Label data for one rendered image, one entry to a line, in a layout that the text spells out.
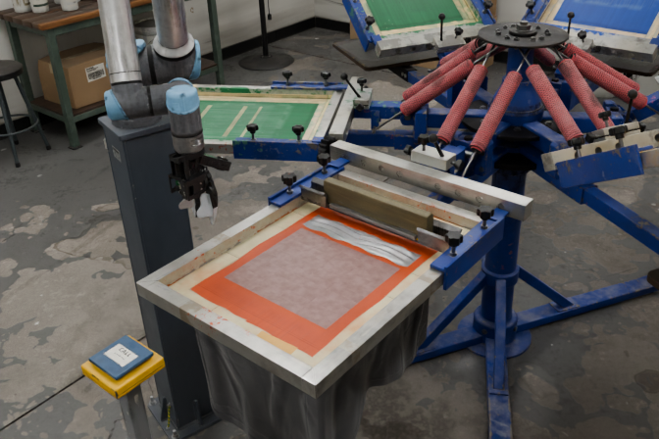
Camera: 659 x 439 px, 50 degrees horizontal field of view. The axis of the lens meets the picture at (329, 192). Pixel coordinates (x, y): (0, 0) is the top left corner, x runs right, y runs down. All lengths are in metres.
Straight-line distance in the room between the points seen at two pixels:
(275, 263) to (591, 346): 1.70
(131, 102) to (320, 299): 0.66
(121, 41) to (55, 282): 2.13
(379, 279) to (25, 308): 2.19
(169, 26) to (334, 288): 0.83
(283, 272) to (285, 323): 0.21
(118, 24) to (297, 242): 0.73
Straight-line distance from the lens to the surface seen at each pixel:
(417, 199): 2.08
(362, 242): 1.93
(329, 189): 2.04
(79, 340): 3.33
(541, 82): 2.34
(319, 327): 1.65
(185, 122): 1.70
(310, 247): 1.92
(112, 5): 1.82
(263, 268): 1.86
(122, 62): 1.80
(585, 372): 3.06
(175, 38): 2.04
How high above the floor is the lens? 2.00
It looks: 29 degrees down
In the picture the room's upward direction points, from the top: 2 degrees counter-clockwise
